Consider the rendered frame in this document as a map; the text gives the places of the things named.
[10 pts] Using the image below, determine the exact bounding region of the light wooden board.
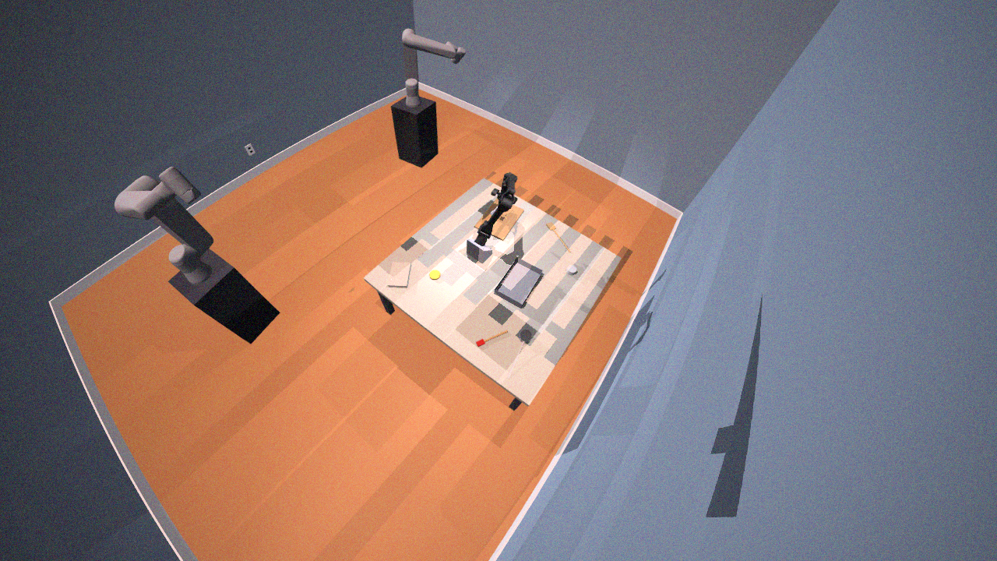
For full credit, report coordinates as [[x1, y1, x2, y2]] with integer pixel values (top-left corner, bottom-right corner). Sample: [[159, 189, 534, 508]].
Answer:
[[474, 198, 524, 240]]

